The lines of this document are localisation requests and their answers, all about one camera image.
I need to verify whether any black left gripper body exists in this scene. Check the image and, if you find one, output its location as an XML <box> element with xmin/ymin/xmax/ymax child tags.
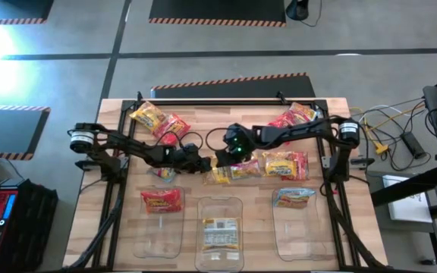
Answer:
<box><xmin>172</xmin><ymin>148</ymin><xmax>206</xmax><ymax>172</ymax></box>

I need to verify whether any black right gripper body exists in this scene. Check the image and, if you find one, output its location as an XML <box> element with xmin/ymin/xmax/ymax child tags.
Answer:
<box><xmin>220</xmin><ymin>123</ymin><xmax>259</xmax><ymax>162</ymax></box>

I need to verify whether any blue-edged chicken ramen packet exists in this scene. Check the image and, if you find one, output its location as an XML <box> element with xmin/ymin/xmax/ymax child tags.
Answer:
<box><xmin>149</xmin><ymin>166</ymin><xmax>178</xmax><ymax>184</ymax></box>
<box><xmin>272</xmin><ymin>187</ymin><xmax>317</xmax><ymax>210</ymax></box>
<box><xmin>228</xmin><ymin>155</ymin><xmax>262</xmax><ymax>180</ymax></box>

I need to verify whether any clear plastic bin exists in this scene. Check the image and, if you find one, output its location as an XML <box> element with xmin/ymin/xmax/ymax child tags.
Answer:
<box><xmin>194</xmin><ymin>196</ymin><xmax>245</xmax><ymax>273</ymax></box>
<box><xmin>271</xmin><ymin>187</ymin><xmax>324</xmax><ymax>262</ymax></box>
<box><xmin>133</xmin><ymin>184</ymin><xmax>186</xmax><ymax>260</ymax></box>

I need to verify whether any black hazard-striped floor mat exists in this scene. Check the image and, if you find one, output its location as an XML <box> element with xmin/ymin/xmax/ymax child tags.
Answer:
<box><xmin>0</xmin><ymin>105</ymin><xmax>52</xmax><ymax>162</ymax></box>
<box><xmin>148</xmin><ymin>0</ymin><xmax>288</xmax><ymax>28</ymax></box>
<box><xmin>0</xmin><ymin>0</ymin><xmax>55</xmax><ymax>26</ymax></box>
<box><xmin>149</xmin><ymin>71</ymin><xmax>317</xmax><ymax>100</ymax></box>

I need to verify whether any black stand base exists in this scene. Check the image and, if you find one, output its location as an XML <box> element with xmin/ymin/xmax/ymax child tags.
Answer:
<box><xmin>285</xmin><ymin>0</ymin><xmax>310</xmax><ymax>22</ymax></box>

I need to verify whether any black power brick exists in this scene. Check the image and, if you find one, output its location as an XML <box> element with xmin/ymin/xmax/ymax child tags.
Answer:
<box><xmin>399</xmin><ymin>130</ymin><xmax>428</xmax><ymax>160</ymax></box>

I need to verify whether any white paper sheet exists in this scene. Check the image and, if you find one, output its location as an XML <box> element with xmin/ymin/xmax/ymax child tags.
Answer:
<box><xmin>381</xmin><ymin>174</ymin><xmax>435</xmax><ymax>224</ymax></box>

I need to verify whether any black desk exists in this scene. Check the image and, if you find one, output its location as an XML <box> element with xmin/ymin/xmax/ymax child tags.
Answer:
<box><xmin>369</xmin><ymin>149</ymin><xmax>437</xmax><ymax>268</ymax></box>

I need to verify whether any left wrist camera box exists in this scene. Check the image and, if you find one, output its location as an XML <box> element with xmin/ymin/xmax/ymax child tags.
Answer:
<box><xmin>178</xmin><ymin>142</ymin><xmax>201</xmax><ymax>157</ymax></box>

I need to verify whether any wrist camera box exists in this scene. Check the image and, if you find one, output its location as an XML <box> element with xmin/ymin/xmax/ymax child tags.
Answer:
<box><xmin>225</xmin><ymin>130</ymin><xmax>250</xmax><ymax>157</ymax></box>
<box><xmin>178</xmin><ymin>142</ymin><xmax>201</xmax><ymax>157</ymax></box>

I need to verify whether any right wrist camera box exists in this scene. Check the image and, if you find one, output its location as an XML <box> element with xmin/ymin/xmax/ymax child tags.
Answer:
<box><xmin>225</xmin><ymin>130</ymin><xmax>250</xmax><ymax>157</ymax></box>

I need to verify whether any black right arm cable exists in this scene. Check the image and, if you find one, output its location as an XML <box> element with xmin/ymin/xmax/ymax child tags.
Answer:
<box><xmin>204</xmin><ymin>127</ymin><xmax>230</xmax><ymax>153</ymax></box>

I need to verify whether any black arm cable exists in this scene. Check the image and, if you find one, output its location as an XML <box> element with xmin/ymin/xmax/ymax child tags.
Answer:
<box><xmin>152</xmin><ymin>130</ymin><xmax>205</xmax><ymax>153</ymax></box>
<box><xmin>204</xmin><ymin>127</ymin><xmax>230</xmax><ymax>153</ymax></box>

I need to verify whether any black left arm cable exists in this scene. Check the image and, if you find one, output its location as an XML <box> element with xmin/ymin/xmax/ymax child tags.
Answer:
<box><xmin>152</xmin><ymin>130</ymin><xmax>205</xmax><ymax>153</ymax></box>

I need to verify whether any black aluminium rig frame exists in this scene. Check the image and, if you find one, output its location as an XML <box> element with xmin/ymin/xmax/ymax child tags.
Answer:
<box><xmin>61</xmin><ymin>90</ymin><xmax>392</xmax><ymax>272</ymax></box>

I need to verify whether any yellow cable with connector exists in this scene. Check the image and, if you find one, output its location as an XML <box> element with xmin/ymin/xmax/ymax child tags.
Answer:
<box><xmin>349</xmin><ymin>104</ymin><xmax>426</xmax><ymax>155</ymax></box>

